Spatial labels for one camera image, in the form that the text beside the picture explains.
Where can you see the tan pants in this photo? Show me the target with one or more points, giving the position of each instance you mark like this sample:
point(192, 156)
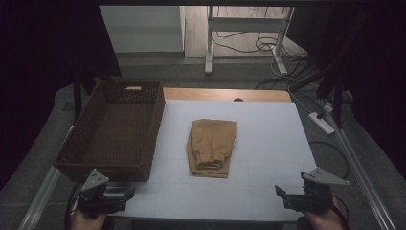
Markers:
point(210, 147)

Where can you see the white metal desk frame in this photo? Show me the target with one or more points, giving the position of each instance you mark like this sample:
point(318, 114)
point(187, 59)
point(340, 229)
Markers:
point(245, 24)

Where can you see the person's left hand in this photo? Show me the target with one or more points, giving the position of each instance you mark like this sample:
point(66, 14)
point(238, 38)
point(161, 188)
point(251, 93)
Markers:
point(86, 221)

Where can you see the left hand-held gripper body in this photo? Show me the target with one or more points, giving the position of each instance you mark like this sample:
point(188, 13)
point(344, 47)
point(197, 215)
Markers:
point(95, 196)

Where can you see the brown woven basket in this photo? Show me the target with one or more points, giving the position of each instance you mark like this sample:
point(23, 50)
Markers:
point(121, 127)

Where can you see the person's right hand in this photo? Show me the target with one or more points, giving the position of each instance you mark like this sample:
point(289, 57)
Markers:
point(325, 218)

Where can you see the aluminium rail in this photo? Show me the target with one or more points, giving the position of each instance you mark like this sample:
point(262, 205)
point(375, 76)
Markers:
point(40, 198)
point(364, 179)

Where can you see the wooden table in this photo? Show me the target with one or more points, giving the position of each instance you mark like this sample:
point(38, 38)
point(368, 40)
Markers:
point(207, 94)

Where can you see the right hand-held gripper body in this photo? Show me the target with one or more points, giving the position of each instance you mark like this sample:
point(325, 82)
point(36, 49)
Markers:
point(314, 195)

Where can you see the white power strip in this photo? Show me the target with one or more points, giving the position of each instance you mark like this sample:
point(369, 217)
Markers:
point(321, 123)

